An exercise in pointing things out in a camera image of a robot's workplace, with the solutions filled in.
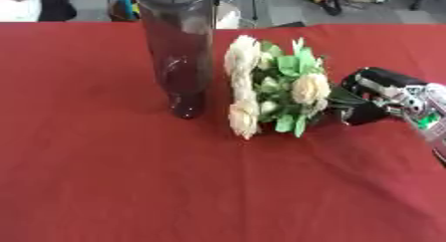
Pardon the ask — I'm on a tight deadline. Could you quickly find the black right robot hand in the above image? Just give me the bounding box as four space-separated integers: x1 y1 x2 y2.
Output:
326 66 431 126

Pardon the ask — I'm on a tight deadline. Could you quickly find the white rose bouquet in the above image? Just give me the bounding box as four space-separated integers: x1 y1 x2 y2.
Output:
223 34 345 141

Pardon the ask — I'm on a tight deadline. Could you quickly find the tall dark glass vase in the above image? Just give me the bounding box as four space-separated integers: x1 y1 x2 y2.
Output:
133 0 216 121

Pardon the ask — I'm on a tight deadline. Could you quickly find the white bag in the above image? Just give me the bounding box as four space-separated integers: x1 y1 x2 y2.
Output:
214 0 243 30

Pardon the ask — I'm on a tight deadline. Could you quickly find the black tripod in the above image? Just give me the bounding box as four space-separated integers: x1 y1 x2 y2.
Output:
210 0 262 21

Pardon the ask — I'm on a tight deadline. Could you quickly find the blue and yellow object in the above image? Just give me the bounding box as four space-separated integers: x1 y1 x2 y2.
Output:
106 0 143 23

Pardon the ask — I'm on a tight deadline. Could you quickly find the white object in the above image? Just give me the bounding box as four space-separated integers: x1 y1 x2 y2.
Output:
0 0 42 23

